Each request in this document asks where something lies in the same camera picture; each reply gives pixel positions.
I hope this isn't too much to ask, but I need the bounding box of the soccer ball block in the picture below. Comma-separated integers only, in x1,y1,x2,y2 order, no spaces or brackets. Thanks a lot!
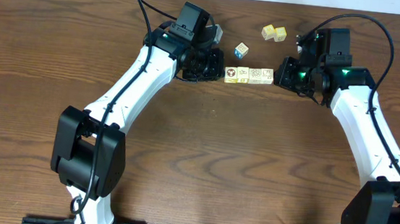
224,66,238,83

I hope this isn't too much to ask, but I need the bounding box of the yellow block left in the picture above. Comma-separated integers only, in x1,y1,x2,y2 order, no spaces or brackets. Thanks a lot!
261,25,276,40

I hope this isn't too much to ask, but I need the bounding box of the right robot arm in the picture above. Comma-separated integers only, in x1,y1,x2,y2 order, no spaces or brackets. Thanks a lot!
274,28,400,224

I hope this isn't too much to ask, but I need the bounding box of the wooden 8 block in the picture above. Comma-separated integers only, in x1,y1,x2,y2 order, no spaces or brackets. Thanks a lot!
260,68,274,85

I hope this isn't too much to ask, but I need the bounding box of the yellow block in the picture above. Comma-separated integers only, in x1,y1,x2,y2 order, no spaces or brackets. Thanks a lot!
274,27,287,42
261,25,276,40

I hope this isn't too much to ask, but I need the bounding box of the yellow-edged wooden block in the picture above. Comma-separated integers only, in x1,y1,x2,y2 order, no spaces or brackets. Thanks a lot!
237,66,250,84

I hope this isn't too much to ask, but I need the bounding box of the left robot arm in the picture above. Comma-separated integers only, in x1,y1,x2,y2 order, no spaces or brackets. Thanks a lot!
50,2,224,224

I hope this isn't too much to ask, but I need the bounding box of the blue X block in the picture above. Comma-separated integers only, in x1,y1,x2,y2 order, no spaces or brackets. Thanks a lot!
234,43,249,60

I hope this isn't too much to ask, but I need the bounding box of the yellow block right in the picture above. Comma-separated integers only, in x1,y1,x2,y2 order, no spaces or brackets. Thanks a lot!
274,27,287,42

